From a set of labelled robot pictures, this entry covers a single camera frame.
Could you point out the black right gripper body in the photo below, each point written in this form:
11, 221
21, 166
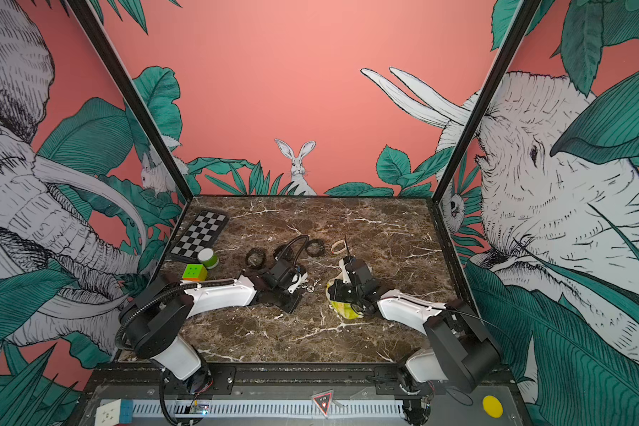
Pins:
348, 293

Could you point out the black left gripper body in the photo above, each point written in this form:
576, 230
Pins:
287, 300

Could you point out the yellow green patterned towel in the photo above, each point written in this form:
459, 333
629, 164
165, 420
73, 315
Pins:
346, 306

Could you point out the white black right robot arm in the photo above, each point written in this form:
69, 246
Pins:
461, 352

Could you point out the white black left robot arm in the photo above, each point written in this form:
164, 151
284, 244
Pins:
150, 326

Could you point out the green white cylinder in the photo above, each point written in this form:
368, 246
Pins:
208, 258

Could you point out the colourful rubik's cube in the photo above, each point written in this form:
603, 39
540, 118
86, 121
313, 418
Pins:
195, 273

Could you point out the black white checkerboard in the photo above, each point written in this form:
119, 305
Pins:
202, 233

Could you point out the red triangle warning sticker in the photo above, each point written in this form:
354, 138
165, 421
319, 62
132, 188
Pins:
323, 401

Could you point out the yellow round button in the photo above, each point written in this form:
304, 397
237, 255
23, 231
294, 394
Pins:
493, 407

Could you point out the white power socket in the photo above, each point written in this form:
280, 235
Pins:
115, 413

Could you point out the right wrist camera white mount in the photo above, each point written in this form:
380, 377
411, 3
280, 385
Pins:
344, 275

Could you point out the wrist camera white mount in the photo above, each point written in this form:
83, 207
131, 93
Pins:
344, 275
297, 281

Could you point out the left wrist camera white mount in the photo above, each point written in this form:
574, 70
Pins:
297, 281

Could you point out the white slotted cable duct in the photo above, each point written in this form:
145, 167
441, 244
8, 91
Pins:
295, 409

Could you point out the black front mounting rail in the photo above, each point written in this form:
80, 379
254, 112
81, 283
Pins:
386, 378

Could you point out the black right frame post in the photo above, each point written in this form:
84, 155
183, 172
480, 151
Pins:
518, 28

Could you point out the black frame post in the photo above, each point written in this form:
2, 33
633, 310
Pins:
518, 28
92, 28

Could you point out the black left frame post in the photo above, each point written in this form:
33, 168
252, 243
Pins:
92, 28

